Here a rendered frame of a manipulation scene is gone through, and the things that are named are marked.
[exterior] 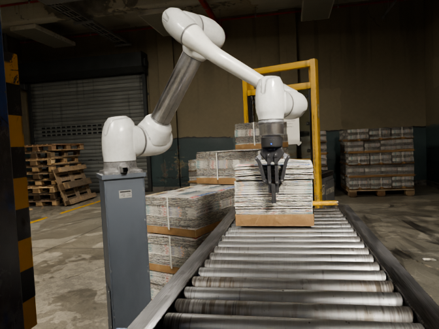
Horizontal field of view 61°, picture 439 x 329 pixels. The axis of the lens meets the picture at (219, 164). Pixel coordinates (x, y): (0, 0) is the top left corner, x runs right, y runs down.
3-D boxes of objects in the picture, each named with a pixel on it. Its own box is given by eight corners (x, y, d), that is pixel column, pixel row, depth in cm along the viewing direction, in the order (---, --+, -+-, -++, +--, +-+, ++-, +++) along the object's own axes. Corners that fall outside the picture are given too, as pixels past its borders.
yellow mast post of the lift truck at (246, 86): (249, 242, 382) (241, 70, 373) (253, 240, 389) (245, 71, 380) (257, 243, 377) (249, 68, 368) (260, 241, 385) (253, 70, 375)
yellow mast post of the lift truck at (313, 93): (311, 249, 347) (305, 59, 338) (315, 247, 355) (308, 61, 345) (321, 250, 342) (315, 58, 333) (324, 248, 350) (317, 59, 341)
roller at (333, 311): (176, 317, 79) (174, 294, 79) (413, 328, 70) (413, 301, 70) (168, 328, 74) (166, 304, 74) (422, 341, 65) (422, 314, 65)
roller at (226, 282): (191, 292, 92) (190, 273, 92) (394, 299, 83) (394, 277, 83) (185, 301, 87) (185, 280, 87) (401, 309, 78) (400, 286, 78)
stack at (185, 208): (149, 329, 229) (142, 195, 224) (240, 270, 328) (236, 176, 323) (201, 344, 208) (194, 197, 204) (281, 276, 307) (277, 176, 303)
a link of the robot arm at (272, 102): (277, 118, 124) (294, 119, 135) (275, 71, 123) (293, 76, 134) (249, 121, 131) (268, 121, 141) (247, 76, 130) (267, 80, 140)
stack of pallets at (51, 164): (51, 198, 910) (48, 145, 903) (88, 197, 898) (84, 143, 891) (16, 207, 778) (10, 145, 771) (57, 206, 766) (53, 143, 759)
